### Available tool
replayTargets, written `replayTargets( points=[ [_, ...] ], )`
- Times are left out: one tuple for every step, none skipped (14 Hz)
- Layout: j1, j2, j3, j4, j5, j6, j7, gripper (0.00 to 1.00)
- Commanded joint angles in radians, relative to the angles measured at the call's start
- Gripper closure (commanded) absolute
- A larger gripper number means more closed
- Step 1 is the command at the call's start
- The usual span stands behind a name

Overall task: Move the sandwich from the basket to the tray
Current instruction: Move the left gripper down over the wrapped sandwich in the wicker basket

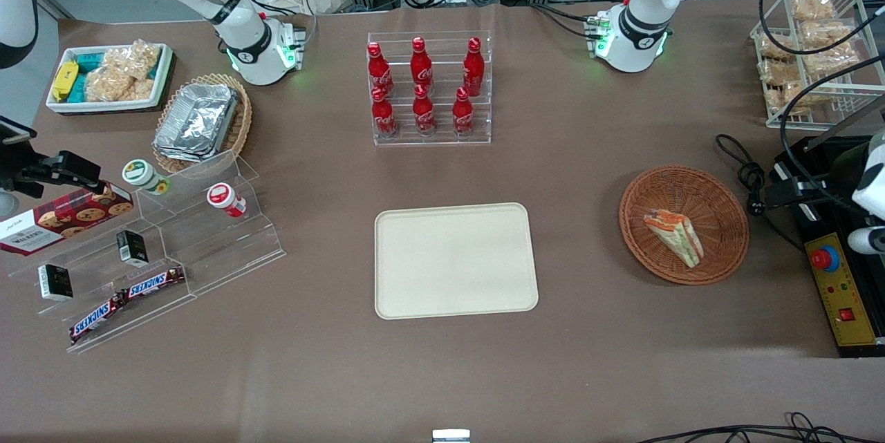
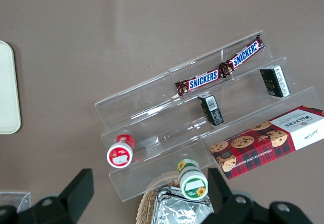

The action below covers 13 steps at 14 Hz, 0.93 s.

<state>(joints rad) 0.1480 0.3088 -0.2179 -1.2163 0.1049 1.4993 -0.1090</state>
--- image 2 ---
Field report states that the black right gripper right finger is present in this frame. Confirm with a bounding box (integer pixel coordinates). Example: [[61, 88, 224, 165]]
[[202, 167, 313, 224]]

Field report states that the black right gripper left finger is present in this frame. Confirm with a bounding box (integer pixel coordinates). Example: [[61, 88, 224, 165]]
[[0, 168, 95, 224]]

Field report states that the wicker basket with foil trays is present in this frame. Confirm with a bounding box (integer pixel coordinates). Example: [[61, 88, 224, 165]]
[[136, 172, 183, 224]]

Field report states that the cream rectangular tray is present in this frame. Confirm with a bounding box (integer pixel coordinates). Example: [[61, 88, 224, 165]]
[[0, 40, 22, 135]]

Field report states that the green lidded sunflower cup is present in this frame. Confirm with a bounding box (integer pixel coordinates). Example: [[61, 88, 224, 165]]
[[176, 158, 209, 200]]

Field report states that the clear acrylic bottle rack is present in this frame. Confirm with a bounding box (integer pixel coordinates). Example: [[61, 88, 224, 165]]
[[0, 191, 32, 213]]

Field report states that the red lidded small cup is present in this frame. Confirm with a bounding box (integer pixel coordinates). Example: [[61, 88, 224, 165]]
[[106, 133, 136, 168]]

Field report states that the Walkers cookie box red tartan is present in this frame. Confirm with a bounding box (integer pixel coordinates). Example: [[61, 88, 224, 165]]
[[209, 105, 324, 180]]

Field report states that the small black box with barcode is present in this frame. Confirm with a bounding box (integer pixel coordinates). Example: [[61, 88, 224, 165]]
[[197, 94, 224, 126]]

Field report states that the clear acrylic stepped display stand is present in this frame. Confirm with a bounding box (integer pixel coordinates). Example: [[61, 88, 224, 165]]
[[94, 29, 322, 202]]

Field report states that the Snickers chocolate bar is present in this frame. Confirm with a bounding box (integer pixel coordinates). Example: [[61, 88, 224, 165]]
[[175, 69, 225, 95], [218, 33, 266, 77]]

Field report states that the black box with white side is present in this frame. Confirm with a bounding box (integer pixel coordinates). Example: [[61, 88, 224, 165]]
[[259, 64, 291, 98]]

